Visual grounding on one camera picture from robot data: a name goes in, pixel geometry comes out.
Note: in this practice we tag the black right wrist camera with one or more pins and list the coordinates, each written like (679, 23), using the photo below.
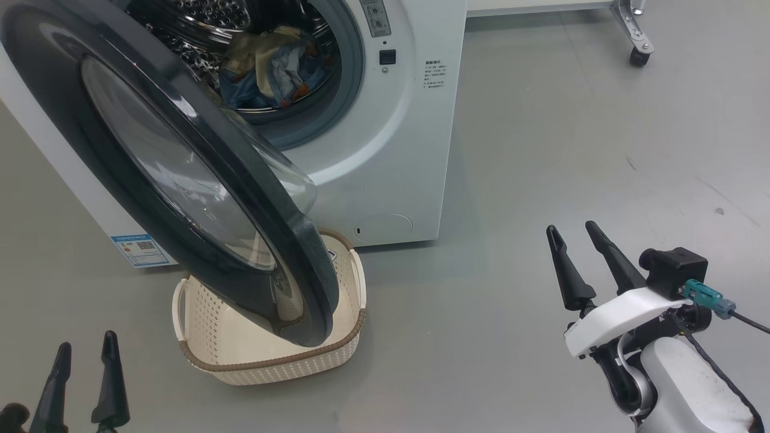
(677, 270)

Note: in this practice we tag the transparent washing machine door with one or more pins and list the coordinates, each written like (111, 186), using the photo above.
(228, 198)

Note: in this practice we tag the grey metal caster leg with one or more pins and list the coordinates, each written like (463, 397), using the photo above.
(634, 33)

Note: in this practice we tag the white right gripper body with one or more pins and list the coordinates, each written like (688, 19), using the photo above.
(619, 319)

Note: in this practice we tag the white front-load washing machine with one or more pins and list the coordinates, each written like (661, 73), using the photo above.
(397, 150)

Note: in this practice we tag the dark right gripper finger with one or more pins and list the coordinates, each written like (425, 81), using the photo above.
(570, 279)
(616, 264)

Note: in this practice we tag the blue energy label sticker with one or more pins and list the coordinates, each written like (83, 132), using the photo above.
(141, 249)

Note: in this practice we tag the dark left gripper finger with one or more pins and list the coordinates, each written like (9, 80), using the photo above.
(111, 391)
(54, 403)

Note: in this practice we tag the cream perforated laundry basket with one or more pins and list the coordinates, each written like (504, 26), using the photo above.
(271, 364)

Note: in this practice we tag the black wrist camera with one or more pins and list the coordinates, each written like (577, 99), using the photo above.
(677, 270)
(12, 420)

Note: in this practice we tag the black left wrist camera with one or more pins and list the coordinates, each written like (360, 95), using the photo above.
(12, 420)

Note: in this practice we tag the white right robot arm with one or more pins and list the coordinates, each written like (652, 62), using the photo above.
(686, 391)

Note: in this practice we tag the grey warning label sticker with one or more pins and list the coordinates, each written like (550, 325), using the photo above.
(376, 17)

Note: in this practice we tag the blue bear-print garment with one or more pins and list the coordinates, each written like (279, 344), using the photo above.
(240, 87)
(289, 63)

